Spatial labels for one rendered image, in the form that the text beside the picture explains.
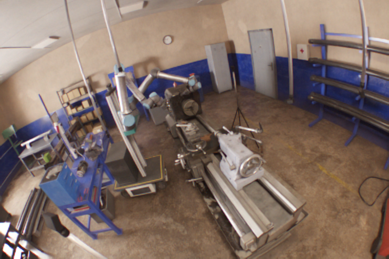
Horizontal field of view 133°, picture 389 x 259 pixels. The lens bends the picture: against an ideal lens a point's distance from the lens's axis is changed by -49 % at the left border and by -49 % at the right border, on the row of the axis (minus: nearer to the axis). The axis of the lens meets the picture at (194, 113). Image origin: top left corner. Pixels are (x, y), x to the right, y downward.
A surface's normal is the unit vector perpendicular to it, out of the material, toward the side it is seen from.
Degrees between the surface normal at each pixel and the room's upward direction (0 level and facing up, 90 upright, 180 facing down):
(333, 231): 0
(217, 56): 90
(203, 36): 90
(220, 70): 90
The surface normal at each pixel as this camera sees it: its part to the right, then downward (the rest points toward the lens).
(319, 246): -0.21, -0.89
